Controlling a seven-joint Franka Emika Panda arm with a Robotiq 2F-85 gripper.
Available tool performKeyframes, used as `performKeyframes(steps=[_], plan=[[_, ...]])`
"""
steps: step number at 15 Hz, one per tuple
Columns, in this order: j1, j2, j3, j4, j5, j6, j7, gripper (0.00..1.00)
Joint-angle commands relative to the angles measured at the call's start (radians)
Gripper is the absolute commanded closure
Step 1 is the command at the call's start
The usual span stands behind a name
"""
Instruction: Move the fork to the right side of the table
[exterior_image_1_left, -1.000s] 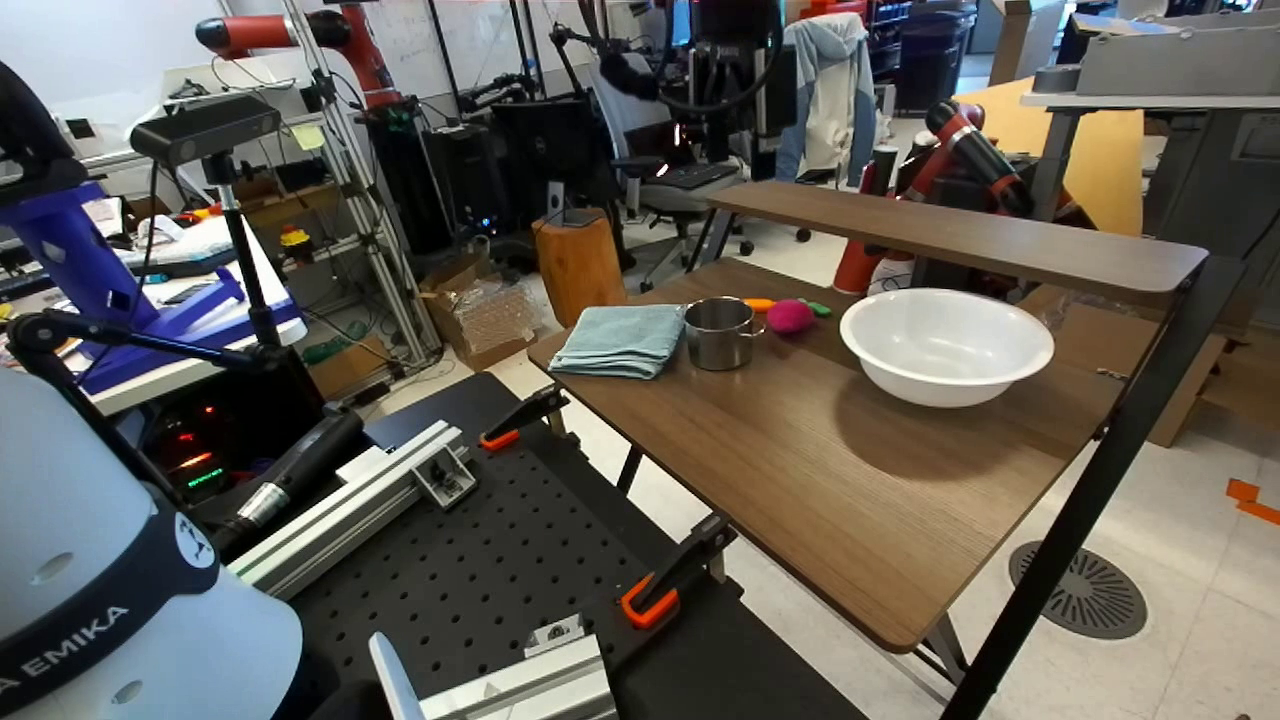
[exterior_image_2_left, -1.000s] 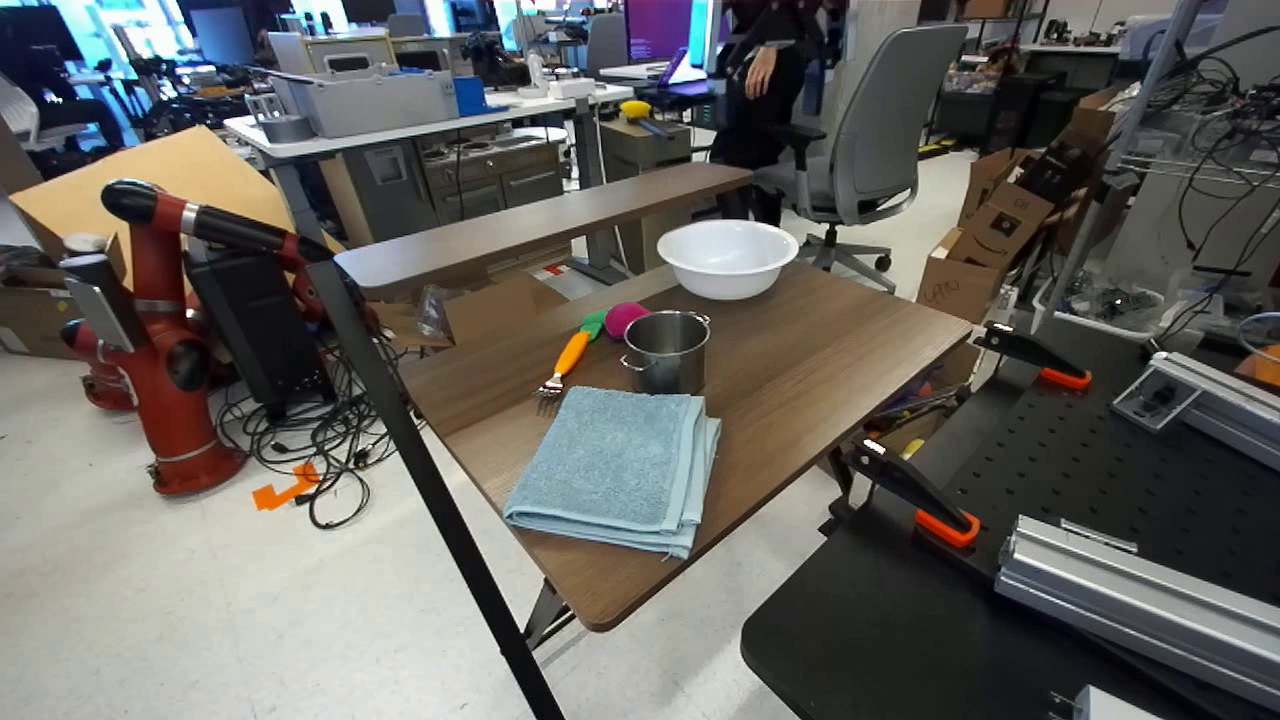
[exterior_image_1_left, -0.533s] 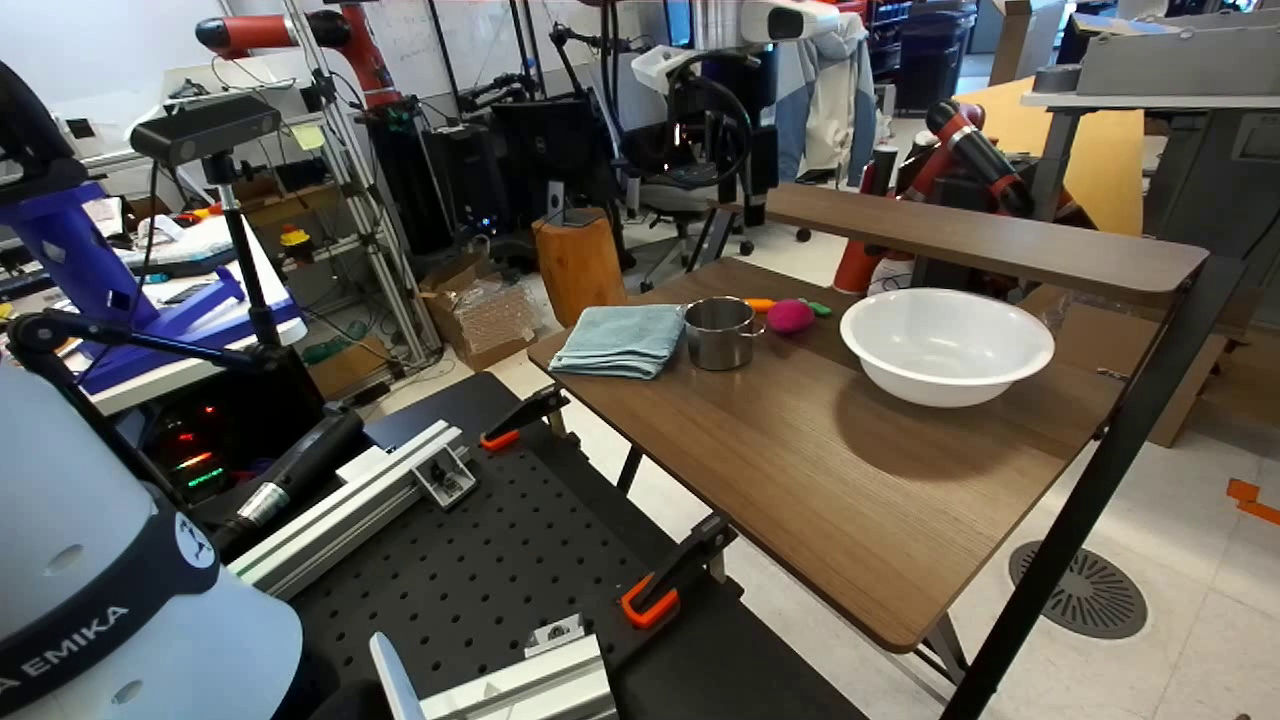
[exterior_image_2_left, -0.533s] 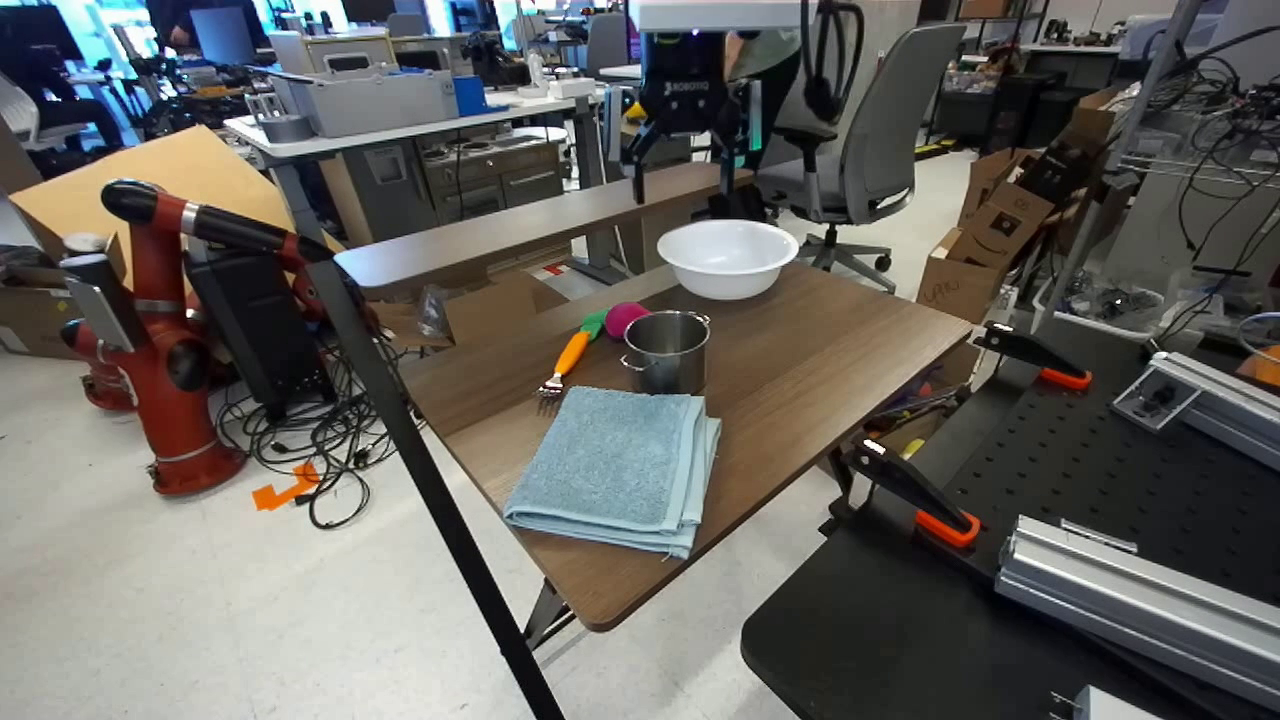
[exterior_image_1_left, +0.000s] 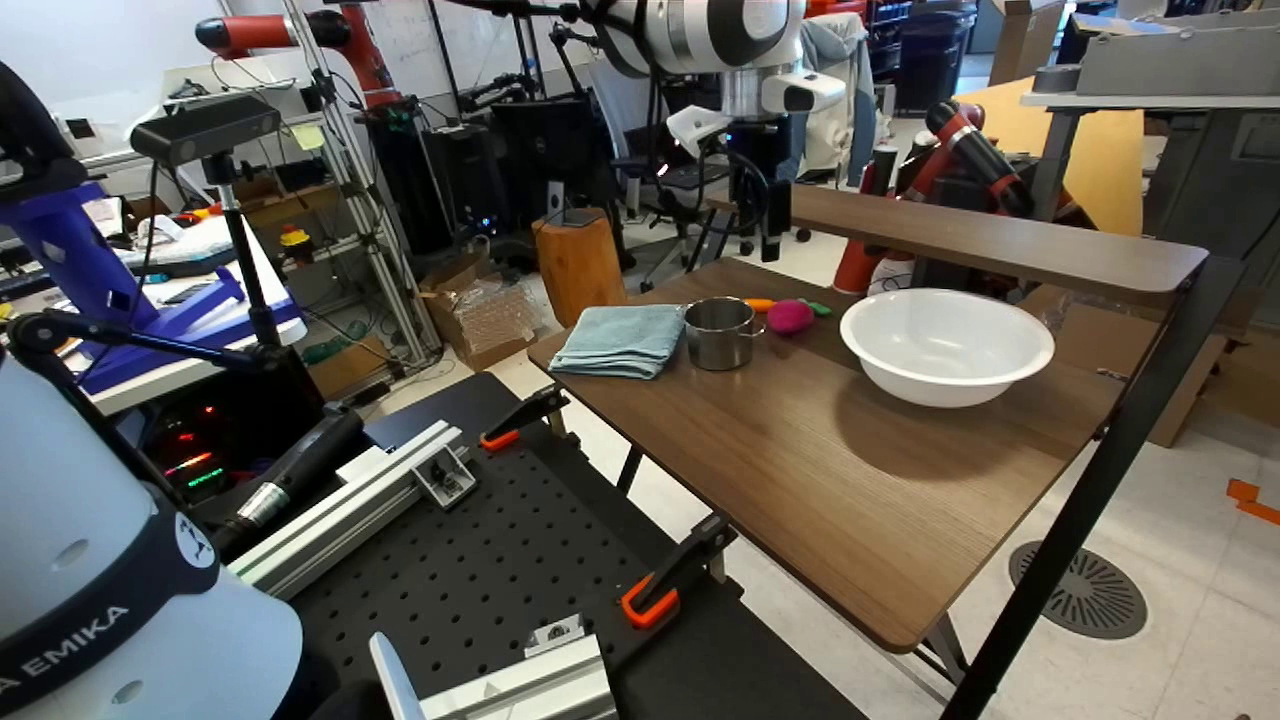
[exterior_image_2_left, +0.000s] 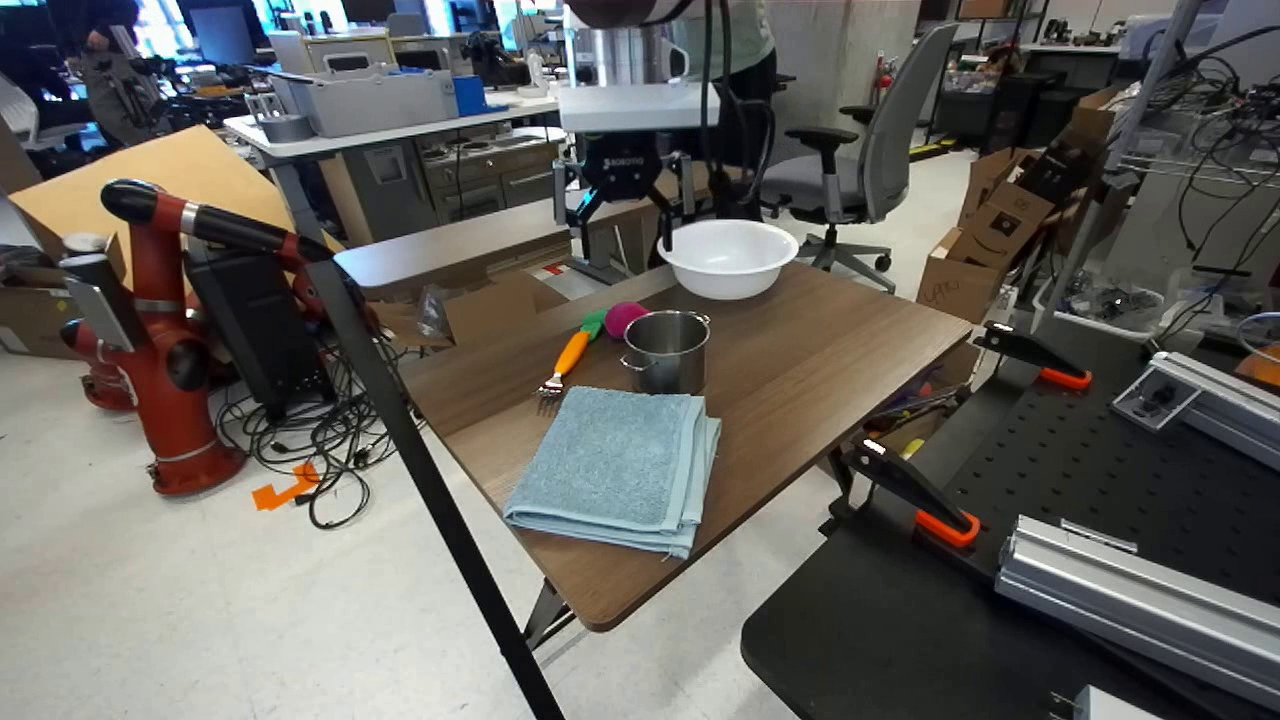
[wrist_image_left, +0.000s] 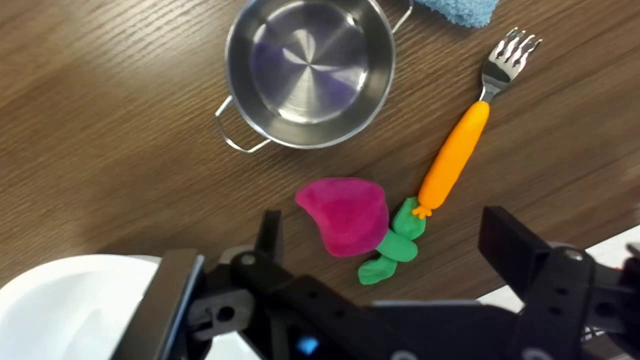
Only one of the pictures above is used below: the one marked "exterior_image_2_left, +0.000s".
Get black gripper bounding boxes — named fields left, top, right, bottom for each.
left=557, top=133, right=673, bottom=232

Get pink and green toy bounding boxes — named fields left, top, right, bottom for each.
left=577, top=300, right=650, bottom=345

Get white plastic bowl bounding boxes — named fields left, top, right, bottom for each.
left=650, top=215, right=802, bottom=305

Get small metal pot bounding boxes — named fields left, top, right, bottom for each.
left=617, top=309, right=716, bottom=396

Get long wooden shelf board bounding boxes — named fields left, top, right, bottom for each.
left=330, top=162, right=754, bottom=297

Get grey desk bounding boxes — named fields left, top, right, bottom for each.
left=220, top=103, right=571, bottom=253

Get folded light blue towel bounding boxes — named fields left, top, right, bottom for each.
left=501, top=386, right=724, bottom=563

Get grey box on desk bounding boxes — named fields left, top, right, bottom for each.
left=271, top=33, right=465, bottom=136

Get grey office chair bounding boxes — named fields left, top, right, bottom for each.
left=754, top=17, right=962, bottom=297

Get black slanted table leg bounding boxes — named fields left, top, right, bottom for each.
left=299, top=243, right=568, bottom=720

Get cardboard box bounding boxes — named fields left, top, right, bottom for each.
left=914, top=140, right=1065, bottom=324

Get black computer tower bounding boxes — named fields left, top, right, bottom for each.
left=182, top=243, right=330, bottom=421

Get orange floor tape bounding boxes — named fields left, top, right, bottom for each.
left=251, top=462, right=325, bottom=515

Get large tan cardboard sheet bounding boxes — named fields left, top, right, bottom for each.
left=4, top=123, right=299, bottom=263

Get black perforated breadboard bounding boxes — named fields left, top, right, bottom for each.
left=734, top=316, right=1280, bottom=720

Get black floor cables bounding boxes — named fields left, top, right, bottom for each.
left=214, top=386, right=403, bottom=538

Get black orange handled clamp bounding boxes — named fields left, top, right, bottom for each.
left=975, top=320, right=1097, bottom=396
left=837, top=438, right=989, bottom=557

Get red robot on pedestal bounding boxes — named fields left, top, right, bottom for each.
left=57, top=175, right=337, bottom=499

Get black cables on rack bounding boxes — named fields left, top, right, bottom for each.
left=1142, top=52, right=1280, bottom=353

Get aluminium extrusion rail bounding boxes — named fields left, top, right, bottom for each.
left=1112, top=347, right=1280, bottom=471
left=991, top=513, right=1280, bottom=713

